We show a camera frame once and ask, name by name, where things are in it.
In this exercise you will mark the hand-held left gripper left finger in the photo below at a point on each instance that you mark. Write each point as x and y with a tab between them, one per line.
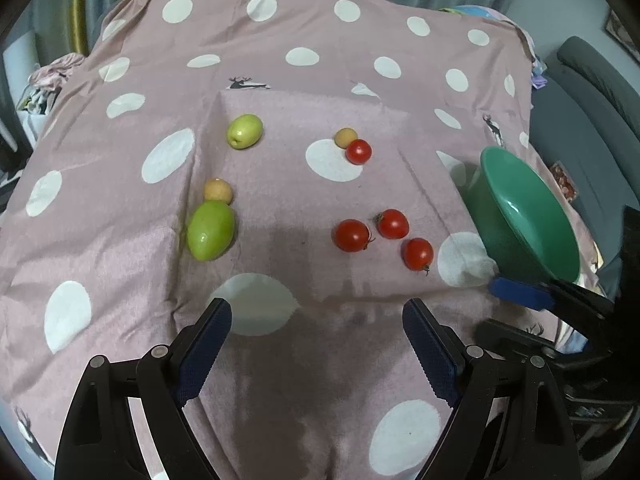
206	344

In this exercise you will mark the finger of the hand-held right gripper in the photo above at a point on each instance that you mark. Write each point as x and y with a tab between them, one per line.
520	293

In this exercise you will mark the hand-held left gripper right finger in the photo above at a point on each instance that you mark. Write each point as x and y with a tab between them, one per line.
430	351

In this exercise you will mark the green bowl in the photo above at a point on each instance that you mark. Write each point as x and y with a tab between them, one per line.
525	215

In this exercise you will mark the red cherry tomato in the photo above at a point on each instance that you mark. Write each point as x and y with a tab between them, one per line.
392	223
352	235
418	254
359	151

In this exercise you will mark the large green jujube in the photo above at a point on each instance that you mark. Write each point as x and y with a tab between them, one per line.
211	230

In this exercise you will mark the red patterned packet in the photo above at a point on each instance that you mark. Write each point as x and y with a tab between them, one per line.
564	180

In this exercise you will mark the small tan round fruit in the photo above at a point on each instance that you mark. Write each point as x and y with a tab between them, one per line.
345	137
218	191

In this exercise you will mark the grey sofa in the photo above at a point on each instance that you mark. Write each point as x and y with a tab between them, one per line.
595	110

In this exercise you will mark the small green jujube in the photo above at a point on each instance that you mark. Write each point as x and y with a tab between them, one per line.
245	131

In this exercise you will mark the blue and yellow cloth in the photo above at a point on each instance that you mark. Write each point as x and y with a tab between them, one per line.
472	10

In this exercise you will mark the pink polka dot blanket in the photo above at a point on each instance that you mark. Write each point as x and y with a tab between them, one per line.
300	70

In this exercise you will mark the pile of pink clothes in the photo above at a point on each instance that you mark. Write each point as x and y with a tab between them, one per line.
55	71

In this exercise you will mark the gold curtain strip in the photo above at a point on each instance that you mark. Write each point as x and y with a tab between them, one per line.
80	5

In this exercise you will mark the dark picture frame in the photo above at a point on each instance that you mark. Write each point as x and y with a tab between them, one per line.
615	25

